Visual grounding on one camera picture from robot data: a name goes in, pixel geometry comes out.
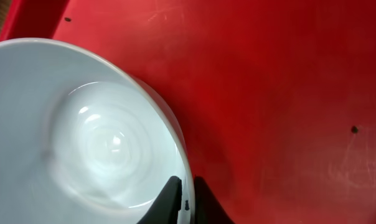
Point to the red plastic tray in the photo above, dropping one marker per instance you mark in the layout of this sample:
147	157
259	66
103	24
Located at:
276	98

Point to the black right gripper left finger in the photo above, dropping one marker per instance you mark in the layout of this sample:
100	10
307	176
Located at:
166	206

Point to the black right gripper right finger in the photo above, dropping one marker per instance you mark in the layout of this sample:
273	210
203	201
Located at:
208	210

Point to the light blue small bowl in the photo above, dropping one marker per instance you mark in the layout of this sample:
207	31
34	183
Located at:
81	141

